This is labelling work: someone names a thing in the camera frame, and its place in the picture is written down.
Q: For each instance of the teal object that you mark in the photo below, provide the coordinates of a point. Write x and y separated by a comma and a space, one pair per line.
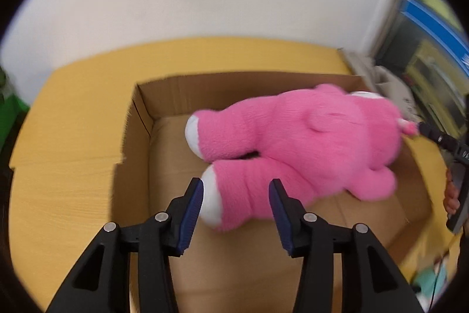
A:
434, 278

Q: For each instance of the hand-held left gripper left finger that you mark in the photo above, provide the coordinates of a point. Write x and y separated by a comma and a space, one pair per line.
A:
193, 216

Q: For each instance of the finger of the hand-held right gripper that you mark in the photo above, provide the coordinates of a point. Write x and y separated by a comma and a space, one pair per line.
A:
436, 137

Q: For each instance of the person's right hand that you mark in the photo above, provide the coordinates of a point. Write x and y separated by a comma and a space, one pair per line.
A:
450, 194

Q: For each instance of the cardboard box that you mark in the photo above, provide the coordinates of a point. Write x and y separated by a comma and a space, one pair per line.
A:
256, 195

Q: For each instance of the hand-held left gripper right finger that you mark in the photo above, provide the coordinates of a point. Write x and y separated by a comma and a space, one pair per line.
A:
280, 216

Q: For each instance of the white clutter pile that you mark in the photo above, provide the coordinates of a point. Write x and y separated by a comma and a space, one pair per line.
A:
384, 85

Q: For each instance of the blue and yellow poster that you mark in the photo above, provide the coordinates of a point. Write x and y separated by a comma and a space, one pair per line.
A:
436, 52

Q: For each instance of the green object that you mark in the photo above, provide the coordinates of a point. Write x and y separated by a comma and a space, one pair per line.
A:
9, 104

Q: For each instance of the pink plush toy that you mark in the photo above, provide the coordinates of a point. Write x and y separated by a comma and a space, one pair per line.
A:
293, 148

